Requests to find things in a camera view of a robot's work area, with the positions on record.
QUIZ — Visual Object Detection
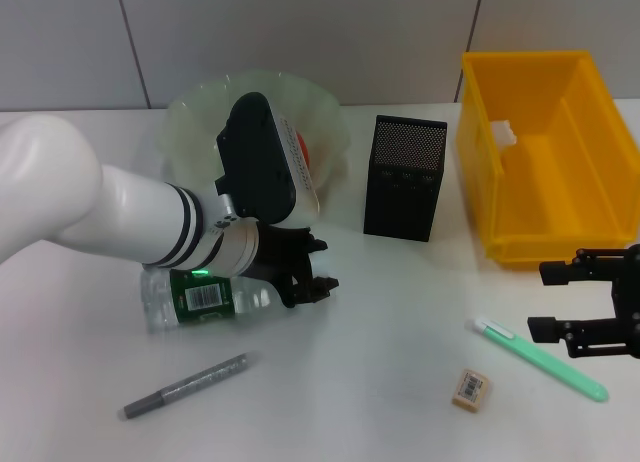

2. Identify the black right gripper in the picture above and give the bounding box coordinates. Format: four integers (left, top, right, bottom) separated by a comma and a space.
527, 243, 640, 362

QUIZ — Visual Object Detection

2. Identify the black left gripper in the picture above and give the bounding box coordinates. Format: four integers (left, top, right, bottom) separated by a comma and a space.
248, 223, 342, 310

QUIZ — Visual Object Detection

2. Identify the mint green pen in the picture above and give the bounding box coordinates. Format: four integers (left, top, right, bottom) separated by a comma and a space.
465, 317, 610, 404

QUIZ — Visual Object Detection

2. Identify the beige barcode eraser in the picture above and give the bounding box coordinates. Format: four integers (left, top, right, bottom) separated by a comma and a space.
451, 367, 494, 411

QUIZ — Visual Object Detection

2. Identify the orange fruit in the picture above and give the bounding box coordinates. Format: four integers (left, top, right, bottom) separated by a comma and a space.
293, 130, 315, 172

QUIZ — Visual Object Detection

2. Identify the grey glitter pen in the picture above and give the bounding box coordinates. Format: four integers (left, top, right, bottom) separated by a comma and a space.
122, 350, 264, 421

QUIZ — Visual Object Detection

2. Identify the clear green-label water bottle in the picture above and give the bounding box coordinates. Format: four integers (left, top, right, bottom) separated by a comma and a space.
139, 269, 287, 335

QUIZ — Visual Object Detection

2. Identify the white paper ball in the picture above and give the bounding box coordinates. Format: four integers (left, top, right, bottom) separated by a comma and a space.
489, 118, 519, 149

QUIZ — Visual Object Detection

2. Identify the black mesh pen holder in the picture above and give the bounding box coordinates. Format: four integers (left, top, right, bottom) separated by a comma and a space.
363, 114, 450, 243

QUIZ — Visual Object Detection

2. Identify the pale green glass fruit bowl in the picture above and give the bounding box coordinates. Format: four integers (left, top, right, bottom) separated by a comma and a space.
164, 69, 352, 229

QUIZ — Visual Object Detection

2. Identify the yellow plastic bin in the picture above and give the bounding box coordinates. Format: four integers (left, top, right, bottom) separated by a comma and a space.
459, 50, 640, 272

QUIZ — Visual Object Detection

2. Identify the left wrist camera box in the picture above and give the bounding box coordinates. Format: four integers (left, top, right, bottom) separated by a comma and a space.
214, 91, 322, 229

